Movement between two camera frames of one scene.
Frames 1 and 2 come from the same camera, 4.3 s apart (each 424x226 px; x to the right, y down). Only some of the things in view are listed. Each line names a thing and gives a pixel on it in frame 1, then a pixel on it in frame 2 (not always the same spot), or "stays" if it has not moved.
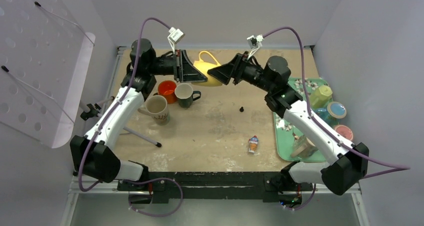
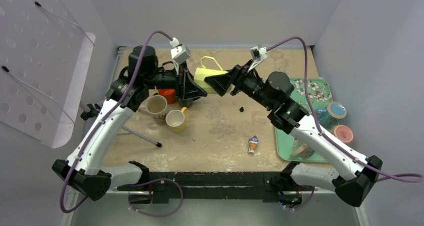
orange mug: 166,88 stays
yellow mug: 203,67 to 174,119
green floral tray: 283,130 stays
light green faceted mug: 320,97 to 201,73
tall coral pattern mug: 157,106 stays
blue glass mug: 335,110 stays
